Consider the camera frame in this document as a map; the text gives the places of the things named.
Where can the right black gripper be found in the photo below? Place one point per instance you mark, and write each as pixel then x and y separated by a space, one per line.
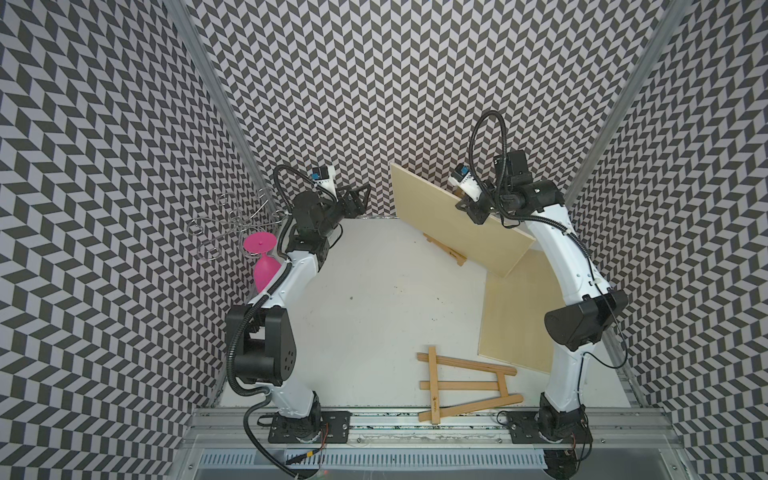
pixel 478 215

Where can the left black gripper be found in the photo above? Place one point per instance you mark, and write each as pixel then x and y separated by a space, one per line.
pixel 359 206

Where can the plywood board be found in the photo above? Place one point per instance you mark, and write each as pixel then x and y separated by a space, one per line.
pixel 432 210
pixel 514 307

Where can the small wooden easel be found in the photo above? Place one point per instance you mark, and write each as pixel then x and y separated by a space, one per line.
pixel 455 255

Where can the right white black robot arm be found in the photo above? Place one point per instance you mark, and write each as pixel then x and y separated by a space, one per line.
pixel 591 304

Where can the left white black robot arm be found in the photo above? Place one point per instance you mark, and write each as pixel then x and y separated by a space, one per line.
pixel 261 350

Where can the pink plastic wine glass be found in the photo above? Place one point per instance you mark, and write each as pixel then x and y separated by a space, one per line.
pixel 261 245

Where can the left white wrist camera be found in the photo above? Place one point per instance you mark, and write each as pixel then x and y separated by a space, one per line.
pixel 324 177

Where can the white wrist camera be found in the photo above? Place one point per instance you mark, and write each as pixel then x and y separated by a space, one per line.
pixel 324 177
pixel 462 178

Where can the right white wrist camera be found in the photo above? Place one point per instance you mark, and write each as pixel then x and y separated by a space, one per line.
pixel 462 178

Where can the metal wire glass rack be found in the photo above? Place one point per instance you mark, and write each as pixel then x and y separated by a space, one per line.
pixel 227 228

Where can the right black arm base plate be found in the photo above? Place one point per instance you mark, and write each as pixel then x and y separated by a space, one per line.
pixel 525 427

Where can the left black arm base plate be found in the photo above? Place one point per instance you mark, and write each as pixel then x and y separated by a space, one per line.
pixel 331 427

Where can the aluminium front rail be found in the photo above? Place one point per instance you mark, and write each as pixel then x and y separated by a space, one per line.
pixel 391 443

